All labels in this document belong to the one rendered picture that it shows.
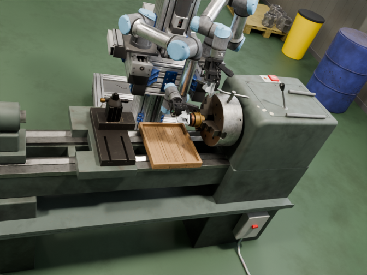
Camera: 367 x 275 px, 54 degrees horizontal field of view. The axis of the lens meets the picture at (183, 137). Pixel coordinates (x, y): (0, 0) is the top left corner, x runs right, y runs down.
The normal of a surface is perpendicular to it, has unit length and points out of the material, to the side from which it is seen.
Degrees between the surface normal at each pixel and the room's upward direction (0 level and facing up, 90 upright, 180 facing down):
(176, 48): 89
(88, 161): 0
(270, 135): 90
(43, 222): 0
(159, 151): 0
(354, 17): 90
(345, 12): 90
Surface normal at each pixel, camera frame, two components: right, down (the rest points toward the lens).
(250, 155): 0.31, 0.67
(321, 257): 0.27, -0.74
